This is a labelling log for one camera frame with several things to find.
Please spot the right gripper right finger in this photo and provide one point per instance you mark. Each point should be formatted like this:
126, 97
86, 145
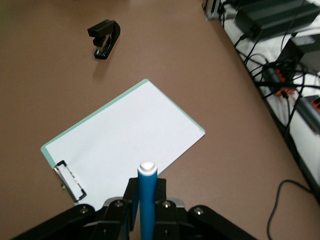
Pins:
170, 220

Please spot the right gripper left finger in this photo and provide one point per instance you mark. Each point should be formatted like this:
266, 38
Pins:
116, 215

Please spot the blue marker white cap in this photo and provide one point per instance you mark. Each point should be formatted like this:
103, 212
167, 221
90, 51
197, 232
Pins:
146, 200

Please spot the white paper sheet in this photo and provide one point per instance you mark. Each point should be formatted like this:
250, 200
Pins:
125, 130

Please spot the mint green clipboard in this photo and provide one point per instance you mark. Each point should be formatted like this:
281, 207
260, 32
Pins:
48, 155

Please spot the power strip orange switches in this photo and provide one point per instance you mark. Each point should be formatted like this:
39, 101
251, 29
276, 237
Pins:
282, 76

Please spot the black stapler red tip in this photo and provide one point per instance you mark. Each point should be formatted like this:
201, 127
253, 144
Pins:
110, 32

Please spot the small black power brick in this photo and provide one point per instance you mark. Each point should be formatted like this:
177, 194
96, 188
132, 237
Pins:
307, 50

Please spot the large black power brick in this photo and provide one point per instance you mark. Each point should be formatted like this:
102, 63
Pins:
275, 12

